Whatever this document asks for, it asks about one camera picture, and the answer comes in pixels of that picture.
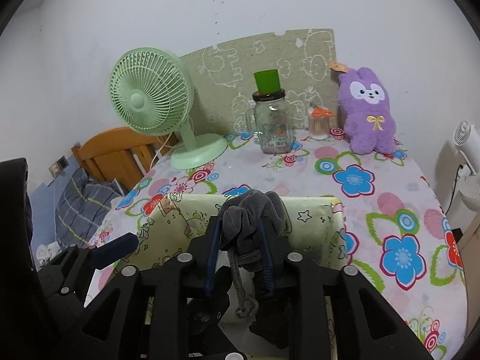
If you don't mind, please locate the purple plush bunny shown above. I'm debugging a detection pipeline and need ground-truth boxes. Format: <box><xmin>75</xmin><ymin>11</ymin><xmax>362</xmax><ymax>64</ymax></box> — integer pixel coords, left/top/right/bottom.
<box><xmin>326</xmin><ymin>60</ymin><xmax>399</xmax><ymax>155</ymax></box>

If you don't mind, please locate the white crumpled cloth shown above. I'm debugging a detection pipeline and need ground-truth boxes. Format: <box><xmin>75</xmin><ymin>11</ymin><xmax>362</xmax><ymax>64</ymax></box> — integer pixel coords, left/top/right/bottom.
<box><xmin>35</xmin><ymin>242</ymin><xmax>62</xmax><ymax>267</ymax></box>

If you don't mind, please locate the floral tablecloth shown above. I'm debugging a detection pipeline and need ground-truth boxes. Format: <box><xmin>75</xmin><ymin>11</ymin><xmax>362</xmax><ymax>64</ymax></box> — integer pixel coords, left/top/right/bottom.
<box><xmin>84</xmin><ymin>127</ymin><xmax>467</xmax><ymax>360</ymax></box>

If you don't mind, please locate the green printed board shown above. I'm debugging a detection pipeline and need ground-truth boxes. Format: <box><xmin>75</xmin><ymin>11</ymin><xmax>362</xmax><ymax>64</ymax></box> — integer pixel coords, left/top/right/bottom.
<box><xmin>179</xmin><ymin>28</ymin><xmax>340</xmax><ymax>137</ymax></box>

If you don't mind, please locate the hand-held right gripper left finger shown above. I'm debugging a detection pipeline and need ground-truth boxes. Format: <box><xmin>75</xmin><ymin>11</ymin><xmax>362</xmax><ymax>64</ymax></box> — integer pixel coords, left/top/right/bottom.
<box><xmin>77</xmin><ymin>215</ymin><xmax>226</xmax><ymax>360</ymax></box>

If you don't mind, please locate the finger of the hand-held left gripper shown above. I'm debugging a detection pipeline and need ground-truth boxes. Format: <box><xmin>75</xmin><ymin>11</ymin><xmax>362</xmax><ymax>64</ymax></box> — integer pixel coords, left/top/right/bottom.
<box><xmin>41</xmin><ymin>232</ymin><xmax>140</xmax><ymax>294</ymax></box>

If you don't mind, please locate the white standing fan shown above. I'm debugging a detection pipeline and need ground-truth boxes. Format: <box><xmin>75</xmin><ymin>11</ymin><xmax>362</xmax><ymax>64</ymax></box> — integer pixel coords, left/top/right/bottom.
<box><xmin>452</xmin><ymin>120</ymin><xmax>480</xmax><ymax>218</ymax></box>

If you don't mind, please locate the wooden chair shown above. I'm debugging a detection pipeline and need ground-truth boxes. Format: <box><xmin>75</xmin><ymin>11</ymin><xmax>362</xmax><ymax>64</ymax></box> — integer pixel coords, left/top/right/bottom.
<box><xmin>71</xmin><ymin>127</ymin><xmax>181</xmax><ymax>192</ymax></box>

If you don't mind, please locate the white fan cable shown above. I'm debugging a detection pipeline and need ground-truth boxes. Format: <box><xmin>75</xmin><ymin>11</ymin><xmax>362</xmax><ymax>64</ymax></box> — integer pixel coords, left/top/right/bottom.
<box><xmin>150</xmin><ymin>131</ymin><xmax>179</xmax><ymax>169</ymax></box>

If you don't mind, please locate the black fan cable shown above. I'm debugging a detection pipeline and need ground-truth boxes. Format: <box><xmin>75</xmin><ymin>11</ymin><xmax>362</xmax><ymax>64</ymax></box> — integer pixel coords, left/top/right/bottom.
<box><xmin>444</xmin><ymin>163</ymin><xmax>466</xmax><ymax>214</ymax></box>

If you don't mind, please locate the glass jar with green lid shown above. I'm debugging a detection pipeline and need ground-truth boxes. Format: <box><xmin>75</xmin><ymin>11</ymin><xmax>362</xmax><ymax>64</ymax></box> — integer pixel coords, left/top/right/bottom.
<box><xmin>245</xmin><ymin>68</ymin><xmax>294</xmax><ymax>154</ymax></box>

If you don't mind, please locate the wall socket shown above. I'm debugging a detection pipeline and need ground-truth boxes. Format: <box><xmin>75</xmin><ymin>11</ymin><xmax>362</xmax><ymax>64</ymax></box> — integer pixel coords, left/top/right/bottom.
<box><xmin>49</xmin><ymin>155</ymin><xmax>69</xmax><ymax>176</ymax></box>

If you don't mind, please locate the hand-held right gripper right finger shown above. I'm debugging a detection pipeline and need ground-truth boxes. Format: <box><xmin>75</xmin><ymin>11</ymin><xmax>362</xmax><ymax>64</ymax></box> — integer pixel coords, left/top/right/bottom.
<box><xmin>257</xmin><ymin>219</ymin><xmax>436</xmax><ymax>360</ymax></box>

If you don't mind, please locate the grey drawstring cloth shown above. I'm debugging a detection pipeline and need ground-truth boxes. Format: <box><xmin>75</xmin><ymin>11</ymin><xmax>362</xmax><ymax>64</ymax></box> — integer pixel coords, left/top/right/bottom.
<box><xmin>217</xmin><ymin>189</ymin><xmax>294</xmax><ymax>319</ymax></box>

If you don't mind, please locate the grey plaid pillow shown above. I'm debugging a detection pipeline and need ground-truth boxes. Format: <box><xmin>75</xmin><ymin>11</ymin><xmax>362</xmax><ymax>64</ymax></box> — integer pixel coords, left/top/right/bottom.
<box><xmin>56</xmin><ymin>167</ymin><xmax>124</xmax><ymax>250</ymax></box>

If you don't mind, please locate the cotton swab jar orange lid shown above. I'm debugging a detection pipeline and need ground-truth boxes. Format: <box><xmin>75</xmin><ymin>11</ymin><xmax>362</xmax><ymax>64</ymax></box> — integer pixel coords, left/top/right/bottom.
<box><xmin>308</xmin><ymin>107</ymin><xmax>334</xmax><ymax>142</ymax></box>

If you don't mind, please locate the yellow-green printed fabric storage box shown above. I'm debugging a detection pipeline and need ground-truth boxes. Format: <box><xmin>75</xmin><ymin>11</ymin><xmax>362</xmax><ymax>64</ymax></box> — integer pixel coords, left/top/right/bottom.
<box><xmin>137</xmin><ymin>193</ymin><xmax>350</xmax><ymax>357</ymax></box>

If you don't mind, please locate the green desk fan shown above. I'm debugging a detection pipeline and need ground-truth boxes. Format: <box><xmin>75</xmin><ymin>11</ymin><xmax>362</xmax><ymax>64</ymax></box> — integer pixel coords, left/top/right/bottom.
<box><xmin>109</xmin><ymin>47</ymin><xmax>229</xmax><ymax>169</ymax></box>

